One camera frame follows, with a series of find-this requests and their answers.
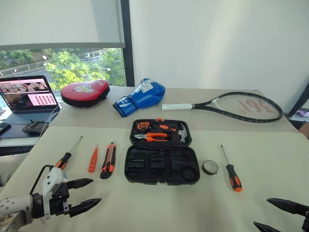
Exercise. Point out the black white tennis racket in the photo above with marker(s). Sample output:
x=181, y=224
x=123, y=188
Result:
x=177, y=106

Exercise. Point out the long thin-shaft screwdriver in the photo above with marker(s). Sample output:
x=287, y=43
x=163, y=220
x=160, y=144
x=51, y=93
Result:
x=64, y=160

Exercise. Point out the red boxing focus pad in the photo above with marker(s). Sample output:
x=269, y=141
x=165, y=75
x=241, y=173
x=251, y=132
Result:
x=82, y=93

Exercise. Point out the purple packet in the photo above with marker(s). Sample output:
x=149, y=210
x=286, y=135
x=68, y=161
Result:
x=303, y=113

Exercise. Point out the black metal frame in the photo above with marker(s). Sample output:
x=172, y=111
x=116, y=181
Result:
x=299, y=101

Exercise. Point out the open laptop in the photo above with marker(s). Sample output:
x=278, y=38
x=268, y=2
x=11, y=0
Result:
x=26, y=113

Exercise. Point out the white roller blind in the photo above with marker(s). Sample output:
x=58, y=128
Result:
x=60, y=21

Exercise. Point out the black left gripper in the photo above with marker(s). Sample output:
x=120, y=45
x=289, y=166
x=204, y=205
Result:
x=59, y=193

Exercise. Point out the orange black tape measure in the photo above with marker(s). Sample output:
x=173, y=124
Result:
x=142, y=126

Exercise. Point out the orange test pen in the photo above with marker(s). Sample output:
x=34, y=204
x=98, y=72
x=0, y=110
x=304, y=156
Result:
x=93, y=160

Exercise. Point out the orange black utility knife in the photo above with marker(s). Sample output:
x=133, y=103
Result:
x=108, y=162

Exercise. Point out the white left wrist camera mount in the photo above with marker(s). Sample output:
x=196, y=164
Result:
x=54, y=175

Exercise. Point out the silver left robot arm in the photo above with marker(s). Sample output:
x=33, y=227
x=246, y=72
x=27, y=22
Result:
x=14, y=204

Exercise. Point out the claw hammer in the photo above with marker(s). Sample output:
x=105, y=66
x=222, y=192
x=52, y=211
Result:
x=183, y=134

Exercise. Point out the black window frame post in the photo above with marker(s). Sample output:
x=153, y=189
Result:
x=128, y=48

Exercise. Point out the black electrical tape roll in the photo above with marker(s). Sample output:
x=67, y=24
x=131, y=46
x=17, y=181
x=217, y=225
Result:
x=207, y=170

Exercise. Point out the blue boxing glove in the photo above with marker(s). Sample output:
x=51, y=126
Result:
x=144, y=96

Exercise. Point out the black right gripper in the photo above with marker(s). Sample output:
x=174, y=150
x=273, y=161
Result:
x=306, y=224

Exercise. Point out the black handheld controller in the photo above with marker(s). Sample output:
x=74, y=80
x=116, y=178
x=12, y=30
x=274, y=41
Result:
x=35, y=127

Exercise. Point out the black tool case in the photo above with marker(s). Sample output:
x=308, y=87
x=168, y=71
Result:
x=157, y=169

